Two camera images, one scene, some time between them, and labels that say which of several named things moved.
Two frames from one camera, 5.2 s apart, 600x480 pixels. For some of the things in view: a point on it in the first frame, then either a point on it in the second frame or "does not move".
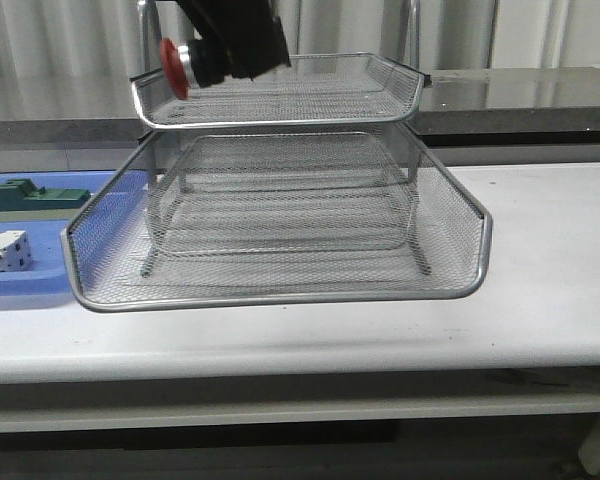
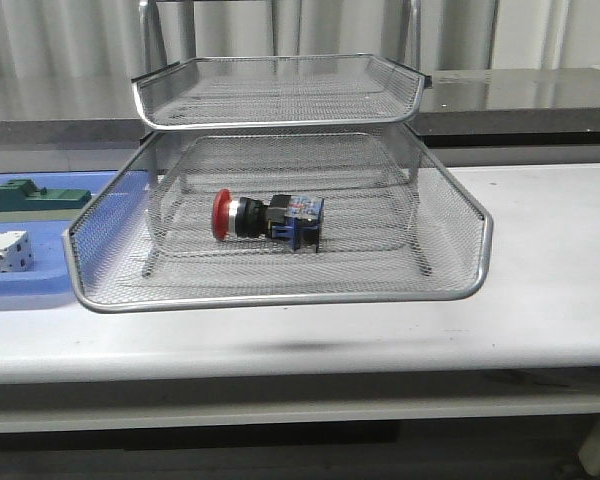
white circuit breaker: (5, 251) does not move
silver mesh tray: (267, 216) does not move
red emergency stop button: (176, 62) to (295, 219)
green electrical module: (18, 194) does not move
